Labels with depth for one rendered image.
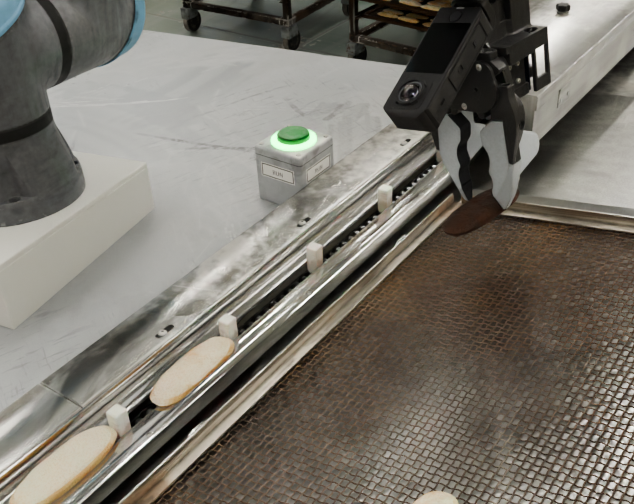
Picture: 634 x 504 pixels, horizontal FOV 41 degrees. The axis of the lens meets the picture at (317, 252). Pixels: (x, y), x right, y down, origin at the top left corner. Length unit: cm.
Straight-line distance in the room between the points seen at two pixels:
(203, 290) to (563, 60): 60
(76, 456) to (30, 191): 34
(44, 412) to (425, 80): 42
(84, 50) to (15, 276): 26
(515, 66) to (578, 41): 50
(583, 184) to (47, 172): 64
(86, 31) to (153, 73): 49
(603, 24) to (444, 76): 67
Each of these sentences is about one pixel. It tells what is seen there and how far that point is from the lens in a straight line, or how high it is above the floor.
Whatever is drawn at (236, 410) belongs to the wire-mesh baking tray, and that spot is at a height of 89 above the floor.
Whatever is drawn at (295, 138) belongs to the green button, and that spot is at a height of 91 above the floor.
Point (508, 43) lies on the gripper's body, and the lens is 74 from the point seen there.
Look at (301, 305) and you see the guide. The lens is 81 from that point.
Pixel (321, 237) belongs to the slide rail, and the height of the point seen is 85.
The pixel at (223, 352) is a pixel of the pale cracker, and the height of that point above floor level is 86.
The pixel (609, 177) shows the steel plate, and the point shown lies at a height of 82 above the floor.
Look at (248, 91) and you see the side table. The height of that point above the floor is 82.
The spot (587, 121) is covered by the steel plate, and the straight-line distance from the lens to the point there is 126.
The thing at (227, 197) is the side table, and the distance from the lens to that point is 107.
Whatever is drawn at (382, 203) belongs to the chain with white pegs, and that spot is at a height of 85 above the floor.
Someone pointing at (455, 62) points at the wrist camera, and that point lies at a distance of 70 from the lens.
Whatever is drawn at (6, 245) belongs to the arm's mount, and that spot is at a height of 89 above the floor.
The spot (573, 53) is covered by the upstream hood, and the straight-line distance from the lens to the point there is 122.
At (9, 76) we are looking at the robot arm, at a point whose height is 104.
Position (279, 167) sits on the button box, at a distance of 101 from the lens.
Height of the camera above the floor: 136
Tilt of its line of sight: 35 degrees down
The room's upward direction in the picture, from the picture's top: 3 degrees counter-clockwise
